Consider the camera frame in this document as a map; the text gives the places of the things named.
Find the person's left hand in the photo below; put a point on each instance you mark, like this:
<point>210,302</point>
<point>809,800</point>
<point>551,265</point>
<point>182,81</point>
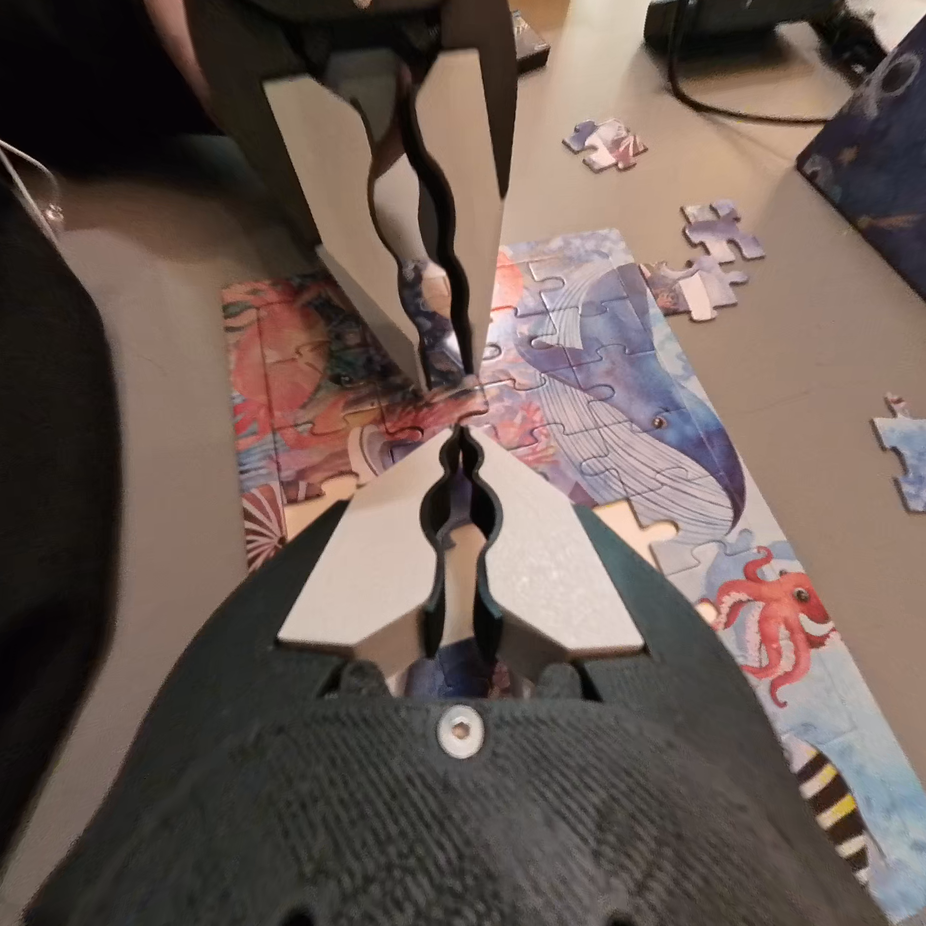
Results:
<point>181,43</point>

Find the assembled sea jigsaw puzzle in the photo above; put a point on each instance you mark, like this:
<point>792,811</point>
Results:
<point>615,376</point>

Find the black battery pack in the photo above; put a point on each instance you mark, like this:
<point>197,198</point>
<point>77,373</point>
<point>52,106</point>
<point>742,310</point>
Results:
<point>532,43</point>

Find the white purple leaf puzzle piece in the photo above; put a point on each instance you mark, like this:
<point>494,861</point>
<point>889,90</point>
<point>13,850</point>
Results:
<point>604,145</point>

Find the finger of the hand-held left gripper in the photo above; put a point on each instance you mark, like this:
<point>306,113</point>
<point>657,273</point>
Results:
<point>474,181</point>
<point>325,181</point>

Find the blue white puzzle piece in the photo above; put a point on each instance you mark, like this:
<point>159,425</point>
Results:
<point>904,456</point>

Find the illustrated puzzle box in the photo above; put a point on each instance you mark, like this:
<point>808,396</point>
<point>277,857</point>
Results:
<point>882,181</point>

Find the purple blue puzzle piece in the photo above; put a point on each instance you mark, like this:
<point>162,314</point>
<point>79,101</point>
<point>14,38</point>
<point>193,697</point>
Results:
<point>720,231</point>

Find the striped white purple puzzle piece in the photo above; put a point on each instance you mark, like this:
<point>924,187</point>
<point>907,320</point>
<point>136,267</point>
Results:
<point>698,293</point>

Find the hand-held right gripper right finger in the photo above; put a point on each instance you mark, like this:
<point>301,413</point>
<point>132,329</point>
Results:
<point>557,571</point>

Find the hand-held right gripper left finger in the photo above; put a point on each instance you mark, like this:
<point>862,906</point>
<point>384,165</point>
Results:
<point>369,564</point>

